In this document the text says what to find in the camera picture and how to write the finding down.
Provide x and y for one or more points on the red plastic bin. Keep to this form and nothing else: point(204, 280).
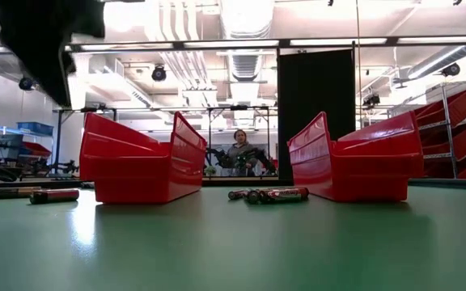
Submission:
point(136, 178)
point(378, 178)

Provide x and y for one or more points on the background black robot arm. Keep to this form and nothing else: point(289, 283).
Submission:
point(219, 158)
point(257, 159)
point(63, 167)

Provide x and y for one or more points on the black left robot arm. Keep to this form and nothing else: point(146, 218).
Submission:
point(43, 40)

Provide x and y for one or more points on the person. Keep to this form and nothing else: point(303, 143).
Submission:
point(239, 139)

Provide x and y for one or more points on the black cabinet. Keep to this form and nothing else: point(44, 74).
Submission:
point(314, 101)

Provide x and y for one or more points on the black ceiling spotlight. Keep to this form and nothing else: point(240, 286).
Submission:
point(26, 84)
point(451, 70)
point(159, 74)
point(371, 100)

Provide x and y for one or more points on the green table mat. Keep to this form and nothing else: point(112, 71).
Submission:
point(233, 250)

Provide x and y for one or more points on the black overhead beam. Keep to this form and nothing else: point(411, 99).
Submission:
point(178, 44)

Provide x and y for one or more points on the red background bin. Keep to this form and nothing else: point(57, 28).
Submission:
point(36, 149)

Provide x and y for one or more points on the blue plastic crate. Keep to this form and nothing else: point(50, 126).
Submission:
point(35, 128)

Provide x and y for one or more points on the grey equipment box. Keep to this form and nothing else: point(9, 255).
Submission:
point(10, 145)

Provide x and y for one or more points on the silver ventilation duct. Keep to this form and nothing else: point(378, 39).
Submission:
point(245, 64)

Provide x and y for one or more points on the black background workstation frame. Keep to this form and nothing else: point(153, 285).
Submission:
point(136, 109)

